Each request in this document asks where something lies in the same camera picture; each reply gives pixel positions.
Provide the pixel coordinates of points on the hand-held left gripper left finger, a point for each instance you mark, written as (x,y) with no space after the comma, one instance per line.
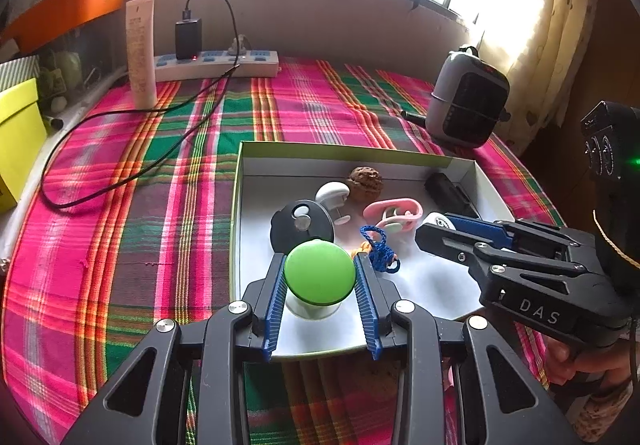
(275,295)

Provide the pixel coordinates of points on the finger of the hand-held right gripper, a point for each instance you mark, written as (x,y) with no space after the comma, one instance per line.
(445,240)
(480,229)

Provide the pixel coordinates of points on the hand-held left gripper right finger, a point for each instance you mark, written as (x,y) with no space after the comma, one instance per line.
(367,305)

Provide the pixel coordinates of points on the white round wheel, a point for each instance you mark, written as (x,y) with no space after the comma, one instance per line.
(440,220)

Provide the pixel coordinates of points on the white shallow cardboard box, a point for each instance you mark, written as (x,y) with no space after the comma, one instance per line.
(430,285)

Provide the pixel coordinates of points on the black rectangular case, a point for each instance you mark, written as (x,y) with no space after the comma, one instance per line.
(445,190)

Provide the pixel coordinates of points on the green round knob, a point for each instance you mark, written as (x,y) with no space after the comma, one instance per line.
(320,270)

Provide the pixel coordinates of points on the black round disc hook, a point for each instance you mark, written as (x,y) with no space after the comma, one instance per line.
(285,230)

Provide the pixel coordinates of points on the brown walnut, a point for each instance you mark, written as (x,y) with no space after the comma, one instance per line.
(365,182)

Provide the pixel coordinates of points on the person's right hand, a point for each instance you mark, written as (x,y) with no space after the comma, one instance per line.
(565,360)

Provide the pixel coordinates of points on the pink clip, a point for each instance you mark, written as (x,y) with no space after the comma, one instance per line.
(372,210)

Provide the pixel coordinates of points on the white round hook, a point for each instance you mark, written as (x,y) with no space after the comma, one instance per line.
(330,192)

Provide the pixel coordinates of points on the small grey black heater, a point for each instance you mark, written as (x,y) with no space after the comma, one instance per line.
(470,100)

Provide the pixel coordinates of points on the pink green plaid tablecloth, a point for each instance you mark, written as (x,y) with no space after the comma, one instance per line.
(125,225)

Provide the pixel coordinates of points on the cream heart print curtain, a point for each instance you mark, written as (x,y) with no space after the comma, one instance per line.
(560,25)

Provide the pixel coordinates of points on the white blue power strip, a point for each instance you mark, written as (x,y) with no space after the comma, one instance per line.
(220,65)

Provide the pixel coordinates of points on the white plug adapter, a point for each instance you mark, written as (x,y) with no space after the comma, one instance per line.
(237,46)

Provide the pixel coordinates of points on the black charger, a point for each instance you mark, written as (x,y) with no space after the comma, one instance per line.
(189,40)

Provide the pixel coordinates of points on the cream cosmetic tube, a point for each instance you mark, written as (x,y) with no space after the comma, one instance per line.
(141,55)

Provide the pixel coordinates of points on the yellow box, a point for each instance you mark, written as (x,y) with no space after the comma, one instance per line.
(17,140)

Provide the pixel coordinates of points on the pale green container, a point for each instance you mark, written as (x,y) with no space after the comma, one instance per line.
(65,70)

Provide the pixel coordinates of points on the green striped box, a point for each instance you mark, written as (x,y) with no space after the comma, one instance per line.
(17,72)

